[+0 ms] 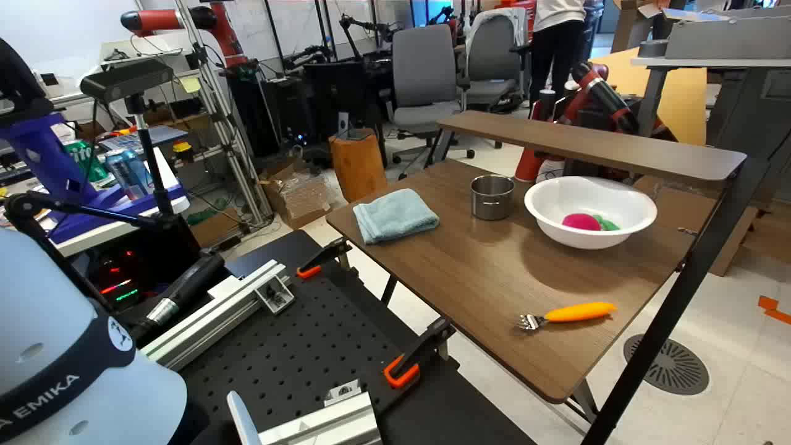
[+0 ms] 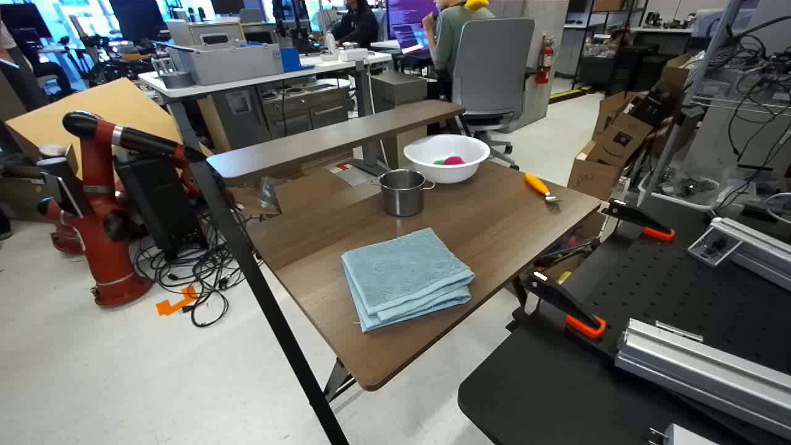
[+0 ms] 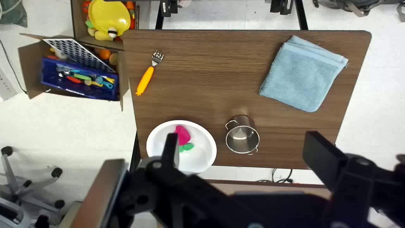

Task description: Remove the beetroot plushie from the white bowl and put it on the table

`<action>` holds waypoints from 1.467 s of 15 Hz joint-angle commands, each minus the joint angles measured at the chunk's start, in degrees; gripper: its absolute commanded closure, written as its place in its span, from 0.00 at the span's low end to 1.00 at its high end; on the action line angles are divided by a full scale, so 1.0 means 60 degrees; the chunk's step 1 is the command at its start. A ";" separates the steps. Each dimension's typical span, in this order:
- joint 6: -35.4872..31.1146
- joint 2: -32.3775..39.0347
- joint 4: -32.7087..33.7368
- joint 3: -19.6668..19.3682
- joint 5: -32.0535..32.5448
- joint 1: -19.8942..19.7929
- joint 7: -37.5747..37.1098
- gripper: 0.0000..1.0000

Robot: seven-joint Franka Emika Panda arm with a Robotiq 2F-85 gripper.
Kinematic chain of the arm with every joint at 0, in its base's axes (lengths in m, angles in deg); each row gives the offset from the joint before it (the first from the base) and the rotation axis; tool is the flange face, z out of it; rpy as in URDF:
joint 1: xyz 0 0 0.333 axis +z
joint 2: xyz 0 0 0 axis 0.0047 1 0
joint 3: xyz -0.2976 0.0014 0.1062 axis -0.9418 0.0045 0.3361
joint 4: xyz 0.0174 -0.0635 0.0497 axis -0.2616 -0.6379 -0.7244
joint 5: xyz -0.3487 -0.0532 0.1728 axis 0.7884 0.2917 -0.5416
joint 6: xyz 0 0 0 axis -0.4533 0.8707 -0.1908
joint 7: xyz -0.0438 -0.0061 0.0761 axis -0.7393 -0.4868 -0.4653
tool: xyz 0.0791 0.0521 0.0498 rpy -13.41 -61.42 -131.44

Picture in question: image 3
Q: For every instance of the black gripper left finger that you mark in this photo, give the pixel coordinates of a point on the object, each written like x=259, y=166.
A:
x=170, y=155

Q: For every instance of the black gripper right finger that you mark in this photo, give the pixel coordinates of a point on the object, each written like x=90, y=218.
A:
x=323, y=157

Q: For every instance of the pink beetroot plushie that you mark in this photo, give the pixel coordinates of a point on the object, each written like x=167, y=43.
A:
x=184, y=138

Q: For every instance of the white bowl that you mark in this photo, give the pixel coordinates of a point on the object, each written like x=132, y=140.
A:
x=195, y=161

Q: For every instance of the small steel pot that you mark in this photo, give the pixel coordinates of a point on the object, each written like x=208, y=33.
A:
x=242, y=136

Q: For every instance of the light blue folded towel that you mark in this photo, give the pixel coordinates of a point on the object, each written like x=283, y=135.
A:
x=302, y=74

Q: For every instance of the blue tray of toys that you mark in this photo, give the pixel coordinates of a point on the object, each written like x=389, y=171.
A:
x=79, y=80

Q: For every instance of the patterned black white board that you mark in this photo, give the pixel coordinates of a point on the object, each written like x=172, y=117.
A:
x=76, y=52

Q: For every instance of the yellow toy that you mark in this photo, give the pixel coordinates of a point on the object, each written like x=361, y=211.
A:
x=109, y=19

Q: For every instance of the grey office chair base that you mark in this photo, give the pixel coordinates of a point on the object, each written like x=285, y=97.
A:
x=19, y=207

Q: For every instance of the cardboard box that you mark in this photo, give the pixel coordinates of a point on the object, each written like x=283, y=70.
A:
x=31, y=61

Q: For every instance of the orange handled fork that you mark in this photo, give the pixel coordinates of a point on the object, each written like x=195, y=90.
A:
x=157, y=57

